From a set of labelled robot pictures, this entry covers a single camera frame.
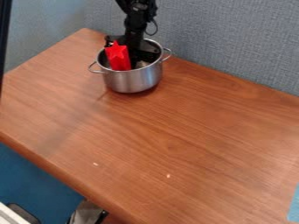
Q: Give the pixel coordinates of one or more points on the grey chair part below table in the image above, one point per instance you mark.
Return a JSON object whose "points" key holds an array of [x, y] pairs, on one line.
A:
{"points": [[87, 214]]}

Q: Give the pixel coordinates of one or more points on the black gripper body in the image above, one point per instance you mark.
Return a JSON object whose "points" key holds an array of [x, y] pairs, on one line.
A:
{"points": [[140, 49]]}

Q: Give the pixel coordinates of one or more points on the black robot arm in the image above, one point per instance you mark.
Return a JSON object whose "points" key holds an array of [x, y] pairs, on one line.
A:
{"points": [[140, 11]]}

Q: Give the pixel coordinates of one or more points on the red star-shaped bar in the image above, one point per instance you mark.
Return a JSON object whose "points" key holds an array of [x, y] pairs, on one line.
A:
{"points": [[118, 57]]}

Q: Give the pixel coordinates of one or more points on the stainless steel pot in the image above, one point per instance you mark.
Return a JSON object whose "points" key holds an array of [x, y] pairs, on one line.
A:
{"points": [[139, 79]]}

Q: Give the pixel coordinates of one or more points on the white object bottom left corner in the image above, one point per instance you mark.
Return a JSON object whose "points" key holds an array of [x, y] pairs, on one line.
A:
{"points": [[9, 217]]}

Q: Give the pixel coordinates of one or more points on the dark vertical post left edge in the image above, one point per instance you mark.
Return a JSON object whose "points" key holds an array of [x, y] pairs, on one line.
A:
{"points": [[5, 8]]}

